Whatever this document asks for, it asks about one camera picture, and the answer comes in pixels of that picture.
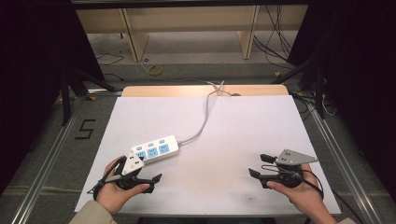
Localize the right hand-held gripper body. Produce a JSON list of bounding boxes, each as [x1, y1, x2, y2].
[[261, 148, 318, 189]]

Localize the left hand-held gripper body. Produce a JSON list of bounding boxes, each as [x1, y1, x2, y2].
[[114, 148, 147, 191]]

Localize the white power strip blue sockets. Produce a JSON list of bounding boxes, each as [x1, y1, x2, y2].
[[129, 134, 180, 165]]

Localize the person's left hand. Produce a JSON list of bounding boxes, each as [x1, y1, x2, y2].
[[95, 156, 150, 216]]

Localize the person's right hand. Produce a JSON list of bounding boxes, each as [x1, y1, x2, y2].
[[266, 163, 326, 217]]

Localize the white table cover sheet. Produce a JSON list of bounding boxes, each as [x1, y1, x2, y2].
[[74, 94, 342, 217]]

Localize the light wooden table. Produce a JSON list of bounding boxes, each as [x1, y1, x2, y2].
[[120, 84, 290, 98]]

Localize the black metal stand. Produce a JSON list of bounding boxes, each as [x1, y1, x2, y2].
[[60, 64, 117, 127], [272, 54, 327, 119]]

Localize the yellow tape roll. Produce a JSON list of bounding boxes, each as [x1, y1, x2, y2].
[[147, 64, 163, 77]]

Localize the black curtain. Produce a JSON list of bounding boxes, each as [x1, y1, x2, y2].
[[0, 0, 106, 195], [288, 0, 396, 188]]

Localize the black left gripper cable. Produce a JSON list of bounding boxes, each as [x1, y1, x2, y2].
[[86, 156, 127, 202]]

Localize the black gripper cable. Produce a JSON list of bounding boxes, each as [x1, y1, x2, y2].
[[261, 163, 366, 224], [86, 156, 127, 202]]

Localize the aluminium floor rail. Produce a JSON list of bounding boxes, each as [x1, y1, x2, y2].
[[10, 94, 87, 224], [306, 98, 383, 224]]

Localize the white cable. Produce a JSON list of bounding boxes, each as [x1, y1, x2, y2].
[[320, 92, 338, 118]]

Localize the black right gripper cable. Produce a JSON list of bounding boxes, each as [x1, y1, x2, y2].
[[261, 163, 366, 224]]

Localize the grey power strip cable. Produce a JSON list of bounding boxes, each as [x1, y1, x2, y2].
[[177, 79, 241, 147]]

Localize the thin black floor cable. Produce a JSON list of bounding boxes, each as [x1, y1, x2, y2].
[[95, 51, 125, 66]]

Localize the bundle of black floor cables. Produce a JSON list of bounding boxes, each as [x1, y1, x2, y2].
[[252, 5, 296, 70]]

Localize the light wooden desk frame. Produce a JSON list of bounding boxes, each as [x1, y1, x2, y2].
[[76, 5, 310, 63]]

